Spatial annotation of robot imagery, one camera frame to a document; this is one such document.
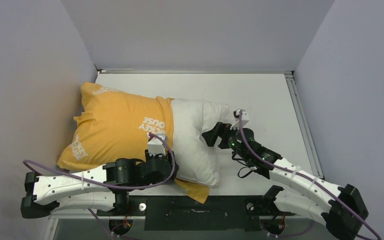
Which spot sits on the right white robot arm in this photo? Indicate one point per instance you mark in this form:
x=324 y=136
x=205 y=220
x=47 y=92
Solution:
x=341 y=209

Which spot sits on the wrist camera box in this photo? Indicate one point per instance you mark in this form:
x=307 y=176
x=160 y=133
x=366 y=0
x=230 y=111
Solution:
x=241 y=118
x=155 y=144

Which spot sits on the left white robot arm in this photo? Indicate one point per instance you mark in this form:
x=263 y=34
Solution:
x=105 y=188

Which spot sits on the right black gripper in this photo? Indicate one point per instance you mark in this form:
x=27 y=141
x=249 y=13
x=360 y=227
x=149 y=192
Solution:
x=220 y=129

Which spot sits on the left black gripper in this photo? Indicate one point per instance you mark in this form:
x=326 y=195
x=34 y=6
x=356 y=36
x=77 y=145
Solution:
x=169 y=155

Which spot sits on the yellow and blue pillowcase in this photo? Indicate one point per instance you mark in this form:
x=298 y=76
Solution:
x=115 y=124

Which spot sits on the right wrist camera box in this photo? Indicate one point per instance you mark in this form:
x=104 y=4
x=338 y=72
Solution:
x=241 y=118

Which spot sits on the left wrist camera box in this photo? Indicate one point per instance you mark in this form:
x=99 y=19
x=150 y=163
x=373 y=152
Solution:
x=155 y=144

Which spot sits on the white pillow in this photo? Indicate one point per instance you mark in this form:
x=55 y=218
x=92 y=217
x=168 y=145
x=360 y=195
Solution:
x=198 y=163

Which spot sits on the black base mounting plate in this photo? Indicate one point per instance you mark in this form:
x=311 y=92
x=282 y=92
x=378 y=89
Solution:
x=182 y=213

